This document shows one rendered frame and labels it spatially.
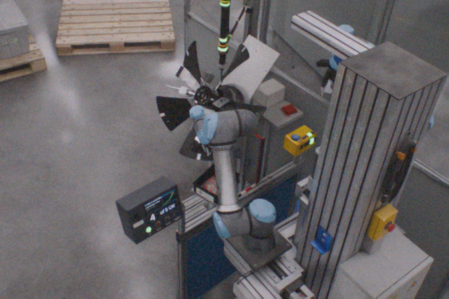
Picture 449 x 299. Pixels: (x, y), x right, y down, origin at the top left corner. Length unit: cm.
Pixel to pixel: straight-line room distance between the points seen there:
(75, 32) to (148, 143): 180
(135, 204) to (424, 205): 168
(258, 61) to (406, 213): 126
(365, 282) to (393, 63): 86
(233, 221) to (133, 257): 156
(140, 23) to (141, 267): 302
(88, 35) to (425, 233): 388
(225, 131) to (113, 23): 386
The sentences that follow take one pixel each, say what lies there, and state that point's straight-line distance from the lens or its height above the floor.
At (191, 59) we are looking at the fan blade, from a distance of 304.
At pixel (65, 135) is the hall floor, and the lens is 459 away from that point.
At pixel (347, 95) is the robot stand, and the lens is 176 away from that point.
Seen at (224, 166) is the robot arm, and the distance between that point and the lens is 213.
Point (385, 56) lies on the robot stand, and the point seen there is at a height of 203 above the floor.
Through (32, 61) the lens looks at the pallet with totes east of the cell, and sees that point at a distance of 535.
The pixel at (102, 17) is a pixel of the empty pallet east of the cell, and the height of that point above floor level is 15.
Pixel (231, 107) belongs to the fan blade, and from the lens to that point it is 281.
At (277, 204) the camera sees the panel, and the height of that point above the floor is 56.
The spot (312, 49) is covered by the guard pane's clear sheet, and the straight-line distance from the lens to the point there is 323.
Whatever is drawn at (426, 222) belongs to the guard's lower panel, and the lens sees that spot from 322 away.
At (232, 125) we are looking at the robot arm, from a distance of 210.
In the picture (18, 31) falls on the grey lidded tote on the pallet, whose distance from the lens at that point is 530.
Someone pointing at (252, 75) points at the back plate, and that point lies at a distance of 306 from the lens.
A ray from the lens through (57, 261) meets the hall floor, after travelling 371.
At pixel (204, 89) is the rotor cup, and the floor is 125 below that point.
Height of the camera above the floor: 294
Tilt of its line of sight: 41 degrees down
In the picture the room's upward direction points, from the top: 3 degrees clockwise
